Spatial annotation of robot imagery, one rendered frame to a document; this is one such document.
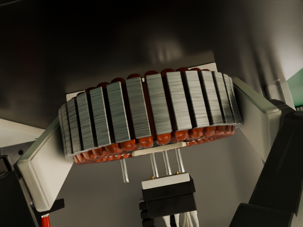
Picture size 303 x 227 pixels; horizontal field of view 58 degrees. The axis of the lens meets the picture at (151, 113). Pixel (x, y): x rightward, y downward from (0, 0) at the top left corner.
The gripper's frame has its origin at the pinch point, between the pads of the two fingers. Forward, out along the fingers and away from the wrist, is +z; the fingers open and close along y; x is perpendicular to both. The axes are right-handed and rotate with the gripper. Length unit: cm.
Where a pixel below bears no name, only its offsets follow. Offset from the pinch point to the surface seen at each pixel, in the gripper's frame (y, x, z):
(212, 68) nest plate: 6.2, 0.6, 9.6
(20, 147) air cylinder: -25.1, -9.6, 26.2
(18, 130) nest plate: -17.6, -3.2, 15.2
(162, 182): -1.3, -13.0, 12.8
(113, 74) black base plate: -2.9, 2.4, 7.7
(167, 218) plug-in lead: -2.4, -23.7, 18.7
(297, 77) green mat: 24.5, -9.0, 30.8
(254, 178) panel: 15.2, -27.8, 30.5
